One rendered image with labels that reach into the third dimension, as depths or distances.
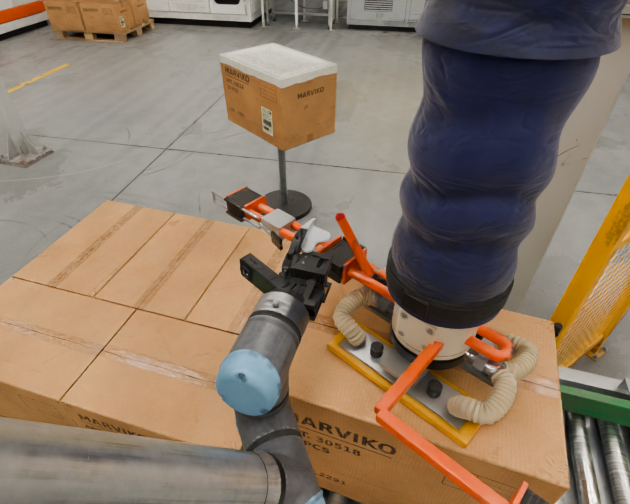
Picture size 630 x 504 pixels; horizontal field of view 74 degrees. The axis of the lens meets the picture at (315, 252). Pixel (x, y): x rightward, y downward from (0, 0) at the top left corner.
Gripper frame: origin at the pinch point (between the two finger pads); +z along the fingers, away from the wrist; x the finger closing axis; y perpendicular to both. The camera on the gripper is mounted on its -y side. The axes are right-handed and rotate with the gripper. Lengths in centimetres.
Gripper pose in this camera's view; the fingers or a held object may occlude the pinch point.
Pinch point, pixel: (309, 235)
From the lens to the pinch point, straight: 84.8
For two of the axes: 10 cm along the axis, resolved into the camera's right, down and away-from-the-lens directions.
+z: 3.0, -6.2, 7.3
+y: 9.6, 1.9, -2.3
